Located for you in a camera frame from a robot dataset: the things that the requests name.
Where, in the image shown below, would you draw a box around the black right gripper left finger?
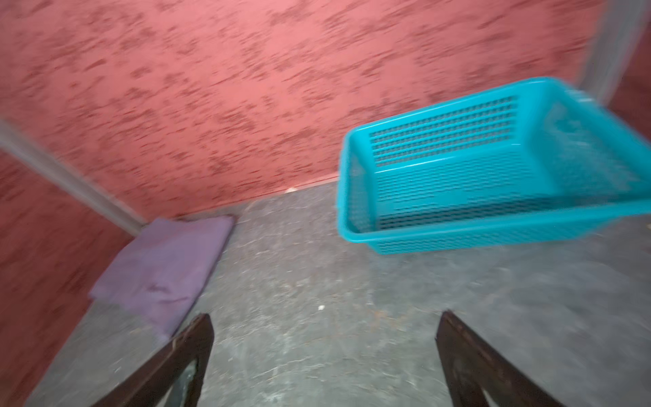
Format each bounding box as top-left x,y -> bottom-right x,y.
95,314 -> 214,406

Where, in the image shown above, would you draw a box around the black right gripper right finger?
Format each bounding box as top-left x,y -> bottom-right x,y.
436,310 -> 562,407

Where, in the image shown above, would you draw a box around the purple trousers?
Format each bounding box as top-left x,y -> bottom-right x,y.
90,215 -> 236,340

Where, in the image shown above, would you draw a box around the teal plastic basket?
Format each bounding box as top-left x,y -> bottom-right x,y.
337,78 -> 650,254

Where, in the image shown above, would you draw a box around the right aluminium corner post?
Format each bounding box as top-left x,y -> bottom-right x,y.
577,0 -> 650,106

